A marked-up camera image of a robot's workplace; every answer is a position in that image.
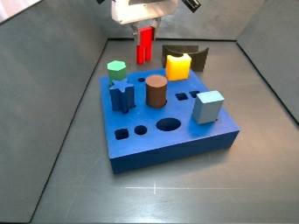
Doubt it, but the yellow notched block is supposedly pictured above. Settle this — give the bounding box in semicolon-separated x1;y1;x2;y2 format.
166;53;192;81

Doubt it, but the black curved holder bracket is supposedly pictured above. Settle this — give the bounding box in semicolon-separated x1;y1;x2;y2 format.
162;45;210;72

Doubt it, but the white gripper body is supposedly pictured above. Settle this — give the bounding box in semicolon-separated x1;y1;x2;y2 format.
111;0;178;25

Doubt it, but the dark blue star prism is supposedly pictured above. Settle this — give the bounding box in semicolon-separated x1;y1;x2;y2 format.
110;79;136;114

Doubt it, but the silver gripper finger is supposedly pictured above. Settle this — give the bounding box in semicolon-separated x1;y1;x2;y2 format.
151;17;162;40
130;24;140;46

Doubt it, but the brown cylinder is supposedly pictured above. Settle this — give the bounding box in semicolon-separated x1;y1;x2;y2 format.
146;74;167;109

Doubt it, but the red square-circle peg block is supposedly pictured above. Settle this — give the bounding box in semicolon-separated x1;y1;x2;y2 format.
136;26;154;65

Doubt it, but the light blue rectangular block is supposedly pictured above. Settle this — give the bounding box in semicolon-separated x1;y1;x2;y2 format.
191;90;224;124

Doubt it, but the blue shape sorter board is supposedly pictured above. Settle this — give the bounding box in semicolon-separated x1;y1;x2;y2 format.
99;69;239;173

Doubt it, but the green hexagonal prism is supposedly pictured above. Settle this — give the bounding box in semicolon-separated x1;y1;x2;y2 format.
107;60;127;85

